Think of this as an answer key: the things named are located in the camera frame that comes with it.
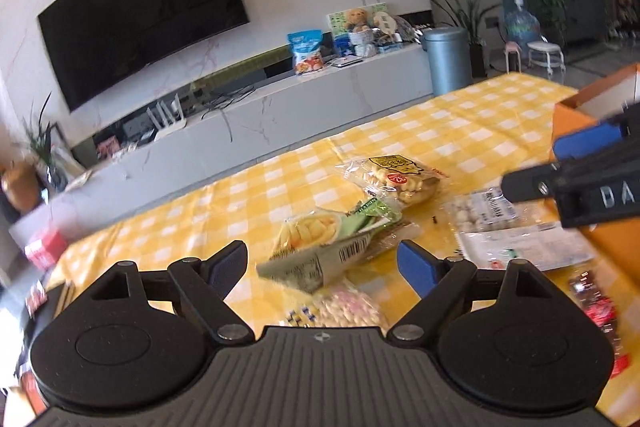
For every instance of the yellow checkered tablecloth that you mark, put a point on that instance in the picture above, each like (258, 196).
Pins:
(450, 122)

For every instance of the white router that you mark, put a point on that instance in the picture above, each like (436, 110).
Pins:
(167, 122)

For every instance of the yellow mango snack packet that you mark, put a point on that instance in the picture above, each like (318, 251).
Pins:
(307, 234)

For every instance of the green illustrated box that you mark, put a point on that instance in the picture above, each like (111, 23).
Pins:
(335, 19)

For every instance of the potted plant in glass vase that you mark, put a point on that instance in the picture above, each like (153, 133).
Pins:
(42, 142)

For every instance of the white flat device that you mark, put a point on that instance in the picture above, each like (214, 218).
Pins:
(346, 61)

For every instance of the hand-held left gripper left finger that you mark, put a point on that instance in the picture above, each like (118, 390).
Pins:
(231, 264)

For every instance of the pink stool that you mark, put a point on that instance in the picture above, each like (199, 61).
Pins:
(513, 54)

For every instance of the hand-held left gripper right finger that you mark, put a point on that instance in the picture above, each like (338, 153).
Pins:
(414, 264)

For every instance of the grey blue trash can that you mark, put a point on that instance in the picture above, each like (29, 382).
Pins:
(447, 62)

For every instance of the black flat television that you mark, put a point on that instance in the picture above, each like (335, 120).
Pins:
(140, 7)

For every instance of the white marble television cabinet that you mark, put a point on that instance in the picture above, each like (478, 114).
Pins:
(300, 107)

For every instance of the clear biscuit packet yellow label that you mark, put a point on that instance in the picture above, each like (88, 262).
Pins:
(395, 182)

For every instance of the long leaf potted plant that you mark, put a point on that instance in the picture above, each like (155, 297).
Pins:
(475, 57)

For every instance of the orange cardboard box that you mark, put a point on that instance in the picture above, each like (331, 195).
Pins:
(575, 119)

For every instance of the green label snack packet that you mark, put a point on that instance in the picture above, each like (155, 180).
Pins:
(372, 214)

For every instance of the blue water jug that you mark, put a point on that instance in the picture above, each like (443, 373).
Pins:
(521, 27)

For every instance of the brown teddy bear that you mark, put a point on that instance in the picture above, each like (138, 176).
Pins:
(356, 19)

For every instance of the white woven basket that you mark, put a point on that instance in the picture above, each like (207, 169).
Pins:
(362, 44)

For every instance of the white round fan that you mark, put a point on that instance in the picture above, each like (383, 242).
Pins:
(385, 22)

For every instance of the chocolate ball bottle red label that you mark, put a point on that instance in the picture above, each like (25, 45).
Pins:
(602, 312)

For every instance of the clear packet of white balls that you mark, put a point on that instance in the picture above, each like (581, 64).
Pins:
(467, 214)

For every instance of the marshmallow packet with checkered label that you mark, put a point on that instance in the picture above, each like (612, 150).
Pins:
(345, 309)

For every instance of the blue snack bag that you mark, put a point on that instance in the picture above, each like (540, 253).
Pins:
(306, 54)

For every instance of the pile of dark clutter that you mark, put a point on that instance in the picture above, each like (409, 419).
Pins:
(400, 34)

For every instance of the brown round vase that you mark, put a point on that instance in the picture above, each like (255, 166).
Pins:
(20, 187)

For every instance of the white round stool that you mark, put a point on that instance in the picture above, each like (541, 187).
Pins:
(546, 52)

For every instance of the white snack packet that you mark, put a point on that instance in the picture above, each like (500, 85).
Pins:
(530, 247)

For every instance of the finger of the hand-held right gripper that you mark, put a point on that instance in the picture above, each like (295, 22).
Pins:
(585, 142)
(530, 184)

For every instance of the red box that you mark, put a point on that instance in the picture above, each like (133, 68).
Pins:
(45, 249)

